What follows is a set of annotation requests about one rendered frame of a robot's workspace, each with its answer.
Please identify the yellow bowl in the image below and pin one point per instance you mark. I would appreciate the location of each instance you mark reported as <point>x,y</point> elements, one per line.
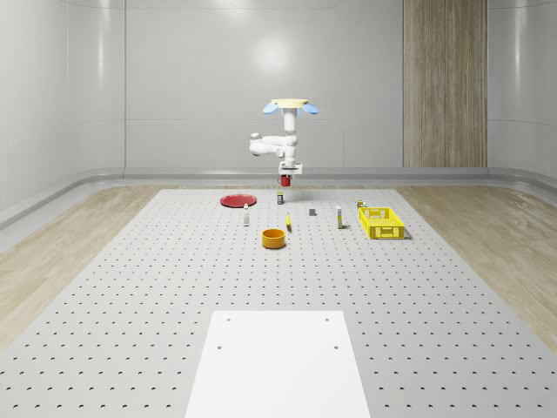
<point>273,240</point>

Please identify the banana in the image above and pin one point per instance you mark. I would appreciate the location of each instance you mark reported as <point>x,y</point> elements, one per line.
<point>288,221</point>

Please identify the flat-sided can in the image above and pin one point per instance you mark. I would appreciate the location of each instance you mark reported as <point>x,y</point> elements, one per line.
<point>281,198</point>

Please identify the small white bottle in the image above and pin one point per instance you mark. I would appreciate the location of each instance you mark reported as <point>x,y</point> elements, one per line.
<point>246,217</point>

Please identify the red mug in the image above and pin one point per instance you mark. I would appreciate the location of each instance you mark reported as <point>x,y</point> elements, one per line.
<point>285,180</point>

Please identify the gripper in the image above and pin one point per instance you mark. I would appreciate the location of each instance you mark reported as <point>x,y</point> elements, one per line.
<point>292,169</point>

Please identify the white board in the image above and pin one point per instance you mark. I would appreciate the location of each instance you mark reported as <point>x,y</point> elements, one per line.
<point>278,366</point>

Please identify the white and yellow box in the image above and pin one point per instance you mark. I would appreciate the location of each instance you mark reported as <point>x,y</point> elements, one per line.
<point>338,217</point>

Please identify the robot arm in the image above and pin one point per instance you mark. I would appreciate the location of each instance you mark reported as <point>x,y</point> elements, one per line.
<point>289,130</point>

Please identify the yellow basket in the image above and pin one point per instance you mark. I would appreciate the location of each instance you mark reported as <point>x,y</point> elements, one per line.
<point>382,223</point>

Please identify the red plate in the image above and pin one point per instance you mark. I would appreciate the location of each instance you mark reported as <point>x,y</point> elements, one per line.
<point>238,200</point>

